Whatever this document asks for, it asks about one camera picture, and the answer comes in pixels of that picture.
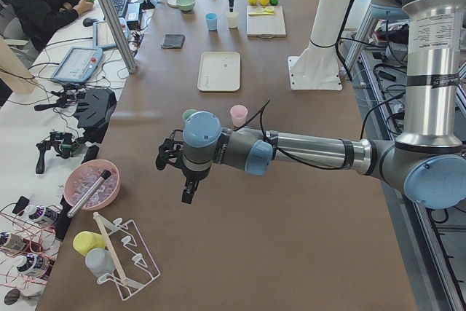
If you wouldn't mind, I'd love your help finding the cream yellow cup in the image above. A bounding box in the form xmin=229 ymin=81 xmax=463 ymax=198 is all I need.
xmin=226 ymin=12 xmax=239 ymax=29

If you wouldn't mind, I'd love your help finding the blue cup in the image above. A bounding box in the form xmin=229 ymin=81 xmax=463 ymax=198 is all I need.
xmin=205 ymin=12 xmax=218 ymax=31

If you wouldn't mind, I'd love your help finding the pink cup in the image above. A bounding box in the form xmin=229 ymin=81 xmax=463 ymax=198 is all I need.
xmin=229 ymin=105 xmax=248 ymax=127

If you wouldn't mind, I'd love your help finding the cream rabbit tray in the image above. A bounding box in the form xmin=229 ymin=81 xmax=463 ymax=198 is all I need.
xmin=197 ymin=52 xmax=241 ymax=92

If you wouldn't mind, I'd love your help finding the yellow plastic knife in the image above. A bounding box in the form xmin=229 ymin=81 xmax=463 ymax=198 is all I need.
xmin=248 ymin=12 xmax=275 ymax=16

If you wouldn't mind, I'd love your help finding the light green bowl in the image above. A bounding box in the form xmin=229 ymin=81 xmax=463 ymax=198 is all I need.
xmin=175 ymin=0 xmax=196 ymax=12

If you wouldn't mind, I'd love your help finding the wooden cutting board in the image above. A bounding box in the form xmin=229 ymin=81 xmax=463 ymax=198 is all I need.
xmin=246 ymin=5 xmax=286 ymax=38

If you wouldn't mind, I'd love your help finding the wooden stand base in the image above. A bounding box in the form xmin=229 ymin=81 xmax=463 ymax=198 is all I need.
xmin=167 ymin=0 xmax=178 ymax=8

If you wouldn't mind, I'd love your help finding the green cup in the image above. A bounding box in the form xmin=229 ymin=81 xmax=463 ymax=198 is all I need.
xmin=182 ymin=109 xmax=197 ymax=122

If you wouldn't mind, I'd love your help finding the grey folded cloth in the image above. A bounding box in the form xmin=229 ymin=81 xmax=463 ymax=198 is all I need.
xmin=161 ymin=34 xmax=185 ymax=49

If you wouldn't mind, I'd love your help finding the metal tube black tip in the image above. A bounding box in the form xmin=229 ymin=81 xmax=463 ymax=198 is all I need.
xmin=67 ymin=170 xmax=111 ymax=218

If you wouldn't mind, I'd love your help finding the pink bowl with ice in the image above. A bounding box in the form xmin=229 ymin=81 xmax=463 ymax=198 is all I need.
xmin=64 ymin=160 xmax=121 ymax=211

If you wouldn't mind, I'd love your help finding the grey cup on rack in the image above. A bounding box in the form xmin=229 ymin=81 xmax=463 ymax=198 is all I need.
xmin=85 ymin=248 xmax=116 ymax=277

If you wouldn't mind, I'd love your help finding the yellow cup on rack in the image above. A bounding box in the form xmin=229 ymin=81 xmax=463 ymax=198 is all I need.
xmin=73 ymin=231 xmax=106 ymax=256

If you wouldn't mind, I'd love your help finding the blue teach pendant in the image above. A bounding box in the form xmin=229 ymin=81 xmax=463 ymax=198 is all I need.
xmin=92 ymin=21 xmax=117 ymax=50
xmin=50 ymin=47 xmax=103 ymax=84

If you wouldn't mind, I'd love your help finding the computer mouse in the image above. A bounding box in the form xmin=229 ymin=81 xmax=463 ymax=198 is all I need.
xmin=82 ymin=17 xmax=99 ymax=28

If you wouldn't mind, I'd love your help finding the white wire cup rack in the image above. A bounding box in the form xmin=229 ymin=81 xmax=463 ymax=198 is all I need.
xmin=93 ymin=212 xmax=162 ymax=302

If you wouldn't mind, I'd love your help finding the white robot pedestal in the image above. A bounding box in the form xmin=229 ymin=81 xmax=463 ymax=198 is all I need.
xmin=288 ymin=0 xmax=351 ymax=90

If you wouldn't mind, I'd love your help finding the aluminium frame post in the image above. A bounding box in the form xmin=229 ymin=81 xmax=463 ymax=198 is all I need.
xmin=98 ymin=0 xmax=137 ymax=74

